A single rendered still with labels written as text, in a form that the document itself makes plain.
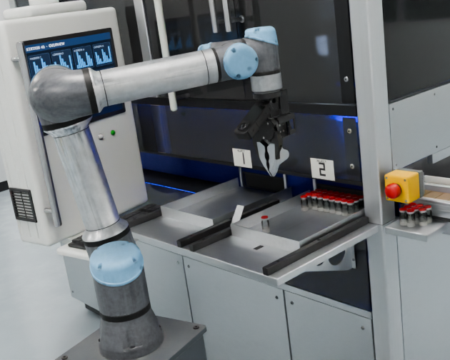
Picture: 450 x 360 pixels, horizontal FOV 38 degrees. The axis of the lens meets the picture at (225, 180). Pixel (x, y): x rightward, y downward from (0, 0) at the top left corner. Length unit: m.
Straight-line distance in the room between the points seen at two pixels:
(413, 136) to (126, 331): 0.95
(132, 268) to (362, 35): 0.82
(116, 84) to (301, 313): 1.11
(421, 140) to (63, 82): 1.03
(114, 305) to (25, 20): 1.08
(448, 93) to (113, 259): 1.11
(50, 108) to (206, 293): 1.34
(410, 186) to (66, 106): 0.88
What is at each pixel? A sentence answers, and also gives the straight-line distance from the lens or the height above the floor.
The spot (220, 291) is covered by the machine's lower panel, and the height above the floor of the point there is 0.48.
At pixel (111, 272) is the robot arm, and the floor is 0.99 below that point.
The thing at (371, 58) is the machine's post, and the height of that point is 1.33.
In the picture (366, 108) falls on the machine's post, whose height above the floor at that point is 1.20.
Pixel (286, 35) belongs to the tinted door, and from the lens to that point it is 1.89.
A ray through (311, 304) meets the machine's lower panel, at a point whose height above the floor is 0.56.
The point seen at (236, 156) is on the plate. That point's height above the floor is 1.02.
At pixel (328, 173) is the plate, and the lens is 1.87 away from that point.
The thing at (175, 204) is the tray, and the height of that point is 0.90.
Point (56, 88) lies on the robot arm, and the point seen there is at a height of 1.40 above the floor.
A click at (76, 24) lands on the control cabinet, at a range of 2.31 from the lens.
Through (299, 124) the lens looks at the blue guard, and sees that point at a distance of 1.90.
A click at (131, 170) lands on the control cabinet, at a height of 0.95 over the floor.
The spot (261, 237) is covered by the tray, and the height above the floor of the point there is 0.90.
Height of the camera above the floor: 1.53
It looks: 16 degrees down
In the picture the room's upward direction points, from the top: 8 degrees counter-clockwise
